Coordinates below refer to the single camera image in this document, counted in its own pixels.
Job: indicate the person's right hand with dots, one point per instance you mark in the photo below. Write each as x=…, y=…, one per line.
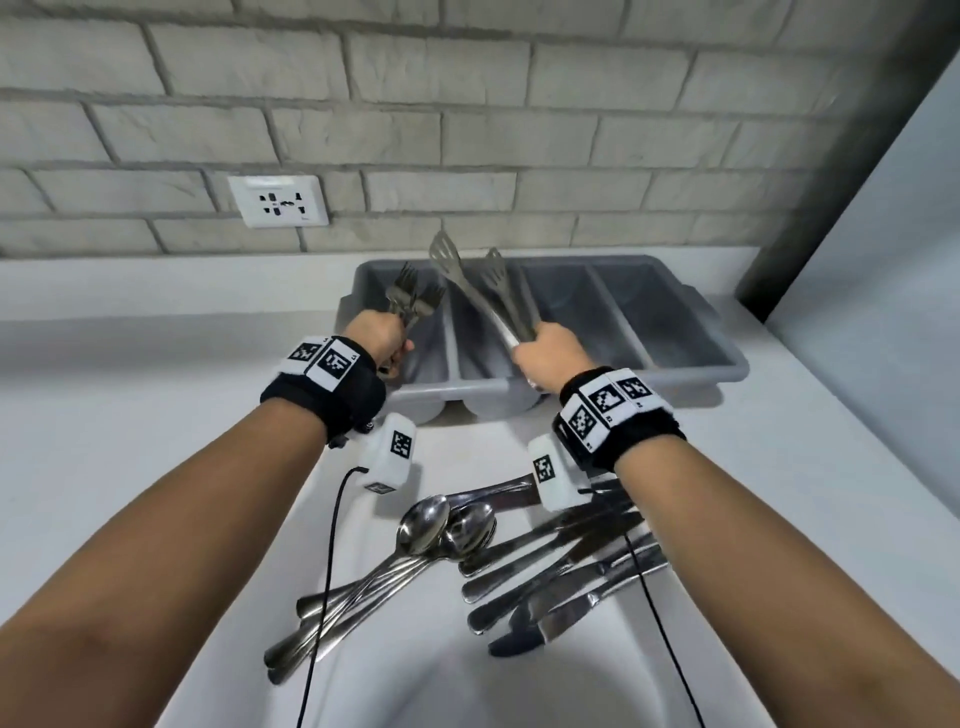
x=555, y=356

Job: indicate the person's left hand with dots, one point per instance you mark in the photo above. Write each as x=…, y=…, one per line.
x=371, y=334

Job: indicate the person's right fingers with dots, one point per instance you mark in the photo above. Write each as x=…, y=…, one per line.
x=523, y=358

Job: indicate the person's left fingers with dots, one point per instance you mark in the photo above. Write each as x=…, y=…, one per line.
x=402, y=351

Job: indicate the metal fork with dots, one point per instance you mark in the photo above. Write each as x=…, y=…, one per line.
x=403, y=294
x=429, y=300

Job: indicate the metal kitchen tongs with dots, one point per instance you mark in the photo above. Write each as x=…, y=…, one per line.
x=472, y=294

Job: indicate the person's left forearm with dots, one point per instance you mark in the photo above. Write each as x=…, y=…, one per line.
x=172, y=570

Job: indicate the person's right forearm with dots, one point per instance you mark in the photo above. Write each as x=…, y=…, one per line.
x=750, y=585

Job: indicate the black left wristband with markers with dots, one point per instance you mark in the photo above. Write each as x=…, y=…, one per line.
x=330, y=386

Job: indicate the black wristband with markers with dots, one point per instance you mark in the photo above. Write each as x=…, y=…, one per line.
x=330, y=386
x=619, y=420

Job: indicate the black right wristband with markers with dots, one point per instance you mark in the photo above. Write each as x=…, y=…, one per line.
x=619, y=420

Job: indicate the grey plastic cutlery tray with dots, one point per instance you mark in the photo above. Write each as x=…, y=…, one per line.
x=637, y=330

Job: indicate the metal spoon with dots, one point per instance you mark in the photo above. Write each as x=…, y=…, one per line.
x=352, y=622
x=471, y=527
x=424, y=525

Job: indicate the pile of metal table knives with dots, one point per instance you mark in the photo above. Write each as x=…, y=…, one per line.
x=555, y=570

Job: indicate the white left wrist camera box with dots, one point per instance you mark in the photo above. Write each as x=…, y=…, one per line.
x=390, y=454

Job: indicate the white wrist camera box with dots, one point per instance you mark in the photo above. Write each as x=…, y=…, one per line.
x=390, y=454
x=551, y=472

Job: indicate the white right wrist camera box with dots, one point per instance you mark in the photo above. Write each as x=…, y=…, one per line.
x=551, y=472

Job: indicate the white wall power outlet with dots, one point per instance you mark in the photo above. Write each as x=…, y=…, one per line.
x=277, y=201

